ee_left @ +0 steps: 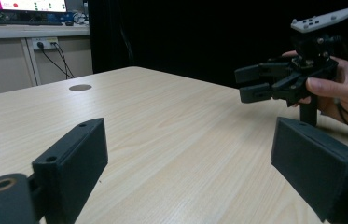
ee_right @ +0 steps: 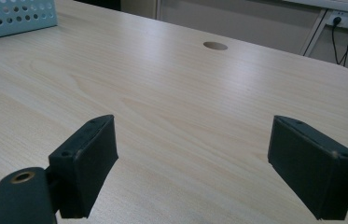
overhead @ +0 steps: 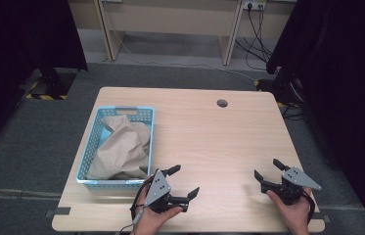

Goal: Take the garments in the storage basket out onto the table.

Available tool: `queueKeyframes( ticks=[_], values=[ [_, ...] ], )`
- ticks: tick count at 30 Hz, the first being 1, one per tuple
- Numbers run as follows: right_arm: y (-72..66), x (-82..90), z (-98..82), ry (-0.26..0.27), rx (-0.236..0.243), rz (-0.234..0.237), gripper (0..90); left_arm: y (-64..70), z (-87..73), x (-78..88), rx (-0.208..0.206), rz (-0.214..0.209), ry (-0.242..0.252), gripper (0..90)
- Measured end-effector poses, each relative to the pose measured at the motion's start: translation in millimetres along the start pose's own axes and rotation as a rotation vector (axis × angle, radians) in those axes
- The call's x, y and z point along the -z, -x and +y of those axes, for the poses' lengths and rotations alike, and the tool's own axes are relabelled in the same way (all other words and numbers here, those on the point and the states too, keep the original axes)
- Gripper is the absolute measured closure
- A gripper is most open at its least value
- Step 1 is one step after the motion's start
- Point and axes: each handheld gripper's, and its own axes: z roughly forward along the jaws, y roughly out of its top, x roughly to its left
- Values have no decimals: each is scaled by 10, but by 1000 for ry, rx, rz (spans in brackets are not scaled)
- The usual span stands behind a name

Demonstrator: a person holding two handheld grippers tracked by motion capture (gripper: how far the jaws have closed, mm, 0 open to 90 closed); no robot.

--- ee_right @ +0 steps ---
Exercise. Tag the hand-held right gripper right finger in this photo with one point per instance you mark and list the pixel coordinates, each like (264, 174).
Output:
(311, 168)

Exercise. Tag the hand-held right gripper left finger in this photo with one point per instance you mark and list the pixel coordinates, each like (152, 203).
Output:
(83, 168)

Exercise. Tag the blue perforated plastic basket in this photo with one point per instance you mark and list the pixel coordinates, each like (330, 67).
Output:
(13, 26)

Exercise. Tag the white power socket strip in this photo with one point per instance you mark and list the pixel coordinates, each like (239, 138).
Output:
(345, 19)

